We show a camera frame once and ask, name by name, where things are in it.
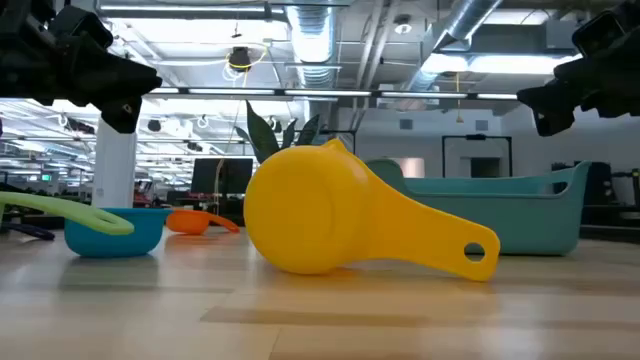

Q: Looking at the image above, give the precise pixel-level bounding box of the light blue measuring cup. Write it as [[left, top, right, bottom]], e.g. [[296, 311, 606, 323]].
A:
[[63, 206, 174, 259]]

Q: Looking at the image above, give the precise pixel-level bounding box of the orange measuring cup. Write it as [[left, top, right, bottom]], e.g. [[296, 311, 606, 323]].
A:
[[165, 208, 242, 237]]

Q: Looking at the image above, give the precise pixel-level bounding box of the silver ventilation duct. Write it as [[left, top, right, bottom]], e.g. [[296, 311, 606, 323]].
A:
[[399, 0, 504, 94], [284, 0, 348, 91]]

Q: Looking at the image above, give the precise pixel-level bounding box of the snake plant in white pot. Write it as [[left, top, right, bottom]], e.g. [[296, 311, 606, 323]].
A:
[[234, 99, 322, 165]]

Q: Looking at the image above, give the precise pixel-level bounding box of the black metal doorway frame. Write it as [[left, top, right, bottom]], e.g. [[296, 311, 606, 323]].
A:
[[441, 133, 514, 179]]

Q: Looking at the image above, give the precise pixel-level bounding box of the white building column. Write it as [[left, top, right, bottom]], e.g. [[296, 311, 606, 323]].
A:
[[91, 118, 139, 211]]

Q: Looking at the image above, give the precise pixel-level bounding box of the light green measuring cup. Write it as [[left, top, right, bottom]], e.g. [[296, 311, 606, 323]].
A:
[[0, 190, 136, 237]]

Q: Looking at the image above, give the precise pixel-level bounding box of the dark equipment rack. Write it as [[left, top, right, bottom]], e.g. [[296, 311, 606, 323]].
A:
[[552, 159, 640, 227]]

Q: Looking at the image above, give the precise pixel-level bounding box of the black overhead light bar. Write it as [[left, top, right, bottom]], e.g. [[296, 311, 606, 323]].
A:
[[144, 86, 520, 102]]

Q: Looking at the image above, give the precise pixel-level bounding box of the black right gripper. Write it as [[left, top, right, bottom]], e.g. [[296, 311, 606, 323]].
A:
[[516, 0, 640, 138]]

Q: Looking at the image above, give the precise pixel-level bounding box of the black computer monitor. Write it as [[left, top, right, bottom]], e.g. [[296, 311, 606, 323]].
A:
[[189, 157, 255, 197]]

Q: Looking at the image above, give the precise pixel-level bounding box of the black aluminium table frame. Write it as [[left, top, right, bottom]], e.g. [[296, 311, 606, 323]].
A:
[[0, 213, 640, 244]]

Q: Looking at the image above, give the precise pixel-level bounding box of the black overhead camera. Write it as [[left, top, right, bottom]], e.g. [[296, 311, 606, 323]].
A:
[[227, 45, 253, 73]]

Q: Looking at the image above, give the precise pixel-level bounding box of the teal plastic basket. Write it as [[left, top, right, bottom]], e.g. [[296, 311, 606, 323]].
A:
[[364, 158, 593, 257]]

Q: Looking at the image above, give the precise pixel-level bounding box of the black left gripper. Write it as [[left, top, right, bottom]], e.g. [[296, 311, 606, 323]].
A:
[[0, 0, 163, 135]]

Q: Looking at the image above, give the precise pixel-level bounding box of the yellow plastic measuring cup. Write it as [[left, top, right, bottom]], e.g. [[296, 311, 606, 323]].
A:
[[243, 138, 502, 283]]

